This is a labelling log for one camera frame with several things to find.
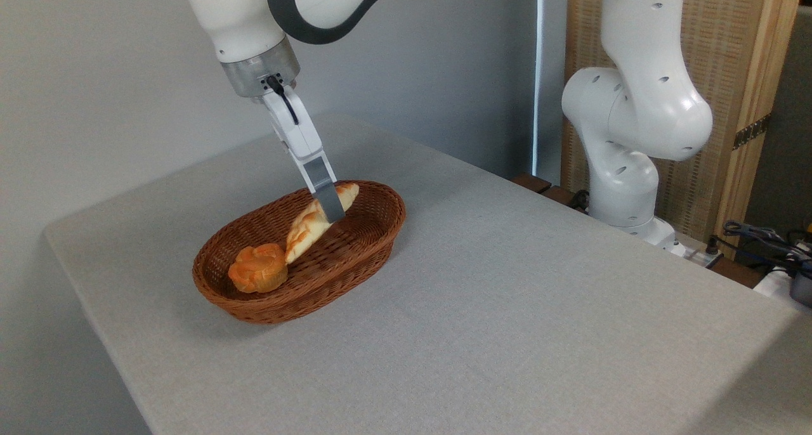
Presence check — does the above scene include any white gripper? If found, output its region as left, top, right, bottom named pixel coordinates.
left=256, top=85, right=347, bottom=224

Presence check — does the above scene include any long braided bread loaf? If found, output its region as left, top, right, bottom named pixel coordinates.
left=284, top=182, right=360, bottom=266

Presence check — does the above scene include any brown wicker oval basket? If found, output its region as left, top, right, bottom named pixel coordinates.
left=192, top=180, right=407, bottom=325

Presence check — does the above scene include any round orange bread roll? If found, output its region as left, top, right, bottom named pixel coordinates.
left=228, top=243, right=289, bottom=294

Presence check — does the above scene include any brown wooden block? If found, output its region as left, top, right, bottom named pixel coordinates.
left=511, top=173, right=553, bottom=195
left=539, top=185, right=587, bottom=212

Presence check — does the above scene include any grey tablecloth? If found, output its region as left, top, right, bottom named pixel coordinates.
left=43, top=113, right=812, bottom=435

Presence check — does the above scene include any metal screen hinge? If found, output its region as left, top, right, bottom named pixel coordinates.
left=732, top=114, right=772, bottom=151

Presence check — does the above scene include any wooden woven folding screen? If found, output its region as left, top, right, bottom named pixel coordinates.
left=561, top=0, right=806, bottom=258

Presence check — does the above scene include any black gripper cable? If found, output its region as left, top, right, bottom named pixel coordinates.
left=266, top=74, right=299, bottom=126

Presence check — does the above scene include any white vertical wall strip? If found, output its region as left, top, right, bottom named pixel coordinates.
left=532, top=0, right=547, bottom=177

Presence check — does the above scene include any bundle of dark cables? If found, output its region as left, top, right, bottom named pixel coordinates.
left=707, top=221, right=812, bottom=277

